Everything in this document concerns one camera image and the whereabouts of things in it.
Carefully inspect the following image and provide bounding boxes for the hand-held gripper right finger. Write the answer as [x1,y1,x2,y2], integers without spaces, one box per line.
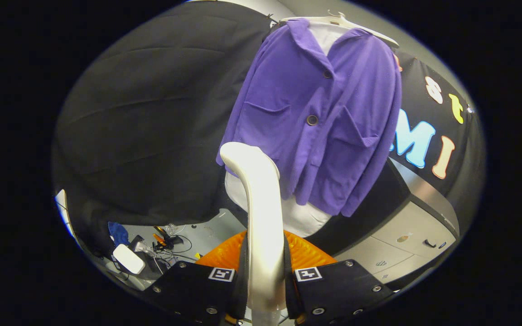
[284,230,395,326]

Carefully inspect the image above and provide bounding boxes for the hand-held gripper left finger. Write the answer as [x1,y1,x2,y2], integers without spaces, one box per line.
[152,230,249,326]

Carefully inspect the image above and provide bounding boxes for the white shirt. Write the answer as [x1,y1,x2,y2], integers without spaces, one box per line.
[225,22,352,238]

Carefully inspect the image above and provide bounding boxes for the white garment steamer head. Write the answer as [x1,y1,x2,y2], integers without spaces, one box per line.
[219,142,287,326]

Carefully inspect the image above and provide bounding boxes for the purple jacket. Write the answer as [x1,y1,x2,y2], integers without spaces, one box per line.
[216,18,402,217]

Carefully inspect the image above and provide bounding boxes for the white clothes hanger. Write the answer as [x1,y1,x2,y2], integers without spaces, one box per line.
[280,10,400,48]

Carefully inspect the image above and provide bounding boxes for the white box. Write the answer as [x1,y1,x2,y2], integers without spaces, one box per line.
[113,244,146,275]

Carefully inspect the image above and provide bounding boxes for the grey drawer cabinet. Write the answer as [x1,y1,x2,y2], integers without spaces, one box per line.
[306,158,461,290]

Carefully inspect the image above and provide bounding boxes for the black backdrop cloth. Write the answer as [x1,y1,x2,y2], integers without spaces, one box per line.
[53,0,486,261]

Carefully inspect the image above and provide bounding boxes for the tangle of black cables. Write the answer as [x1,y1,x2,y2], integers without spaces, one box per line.
[134,224,198,268]

